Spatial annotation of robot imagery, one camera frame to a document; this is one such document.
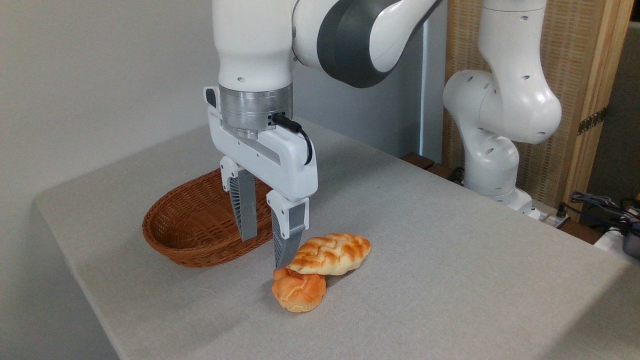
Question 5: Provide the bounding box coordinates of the wooden woven folding screen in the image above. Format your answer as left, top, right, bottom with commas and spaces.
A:
442, 0, 636, 222

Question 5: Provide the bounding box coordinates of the long braided bread loaf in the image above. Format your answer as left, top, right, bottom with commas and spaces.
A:
287, 232, 372, 277

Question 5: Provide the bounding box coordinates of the black cable bundle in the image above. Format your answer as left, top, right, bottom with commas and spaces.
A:
569, 189, 640, 224

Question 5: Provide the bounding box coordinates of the brown wooden bench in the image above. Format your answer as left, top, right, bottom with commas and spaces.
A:
400, 152, 467, 187

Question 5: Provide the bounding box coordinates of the brass screen hinge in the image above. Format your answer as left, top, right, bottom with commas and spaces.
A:
577, 105, 610, 136

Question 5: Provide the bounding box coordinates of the round orange bread bun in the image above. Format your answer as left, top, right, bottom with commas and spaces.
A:
271, 267, 328, 314

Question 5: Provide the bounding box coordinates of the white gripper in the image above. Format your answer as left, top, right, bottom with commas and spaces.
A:
203, 86, 319, 271

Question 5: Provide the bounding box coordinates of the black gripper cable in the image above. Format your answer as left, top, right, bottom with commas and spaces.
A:
269, 112, 314, 166

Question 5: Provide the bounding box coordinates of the brown wicker basket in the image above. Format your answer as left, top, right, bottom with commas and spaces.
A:
142, 168, 276, 269

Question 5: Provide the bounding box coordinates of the dark grey device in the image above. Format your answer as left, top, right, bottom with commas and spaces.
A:
621, 224, 640, 260

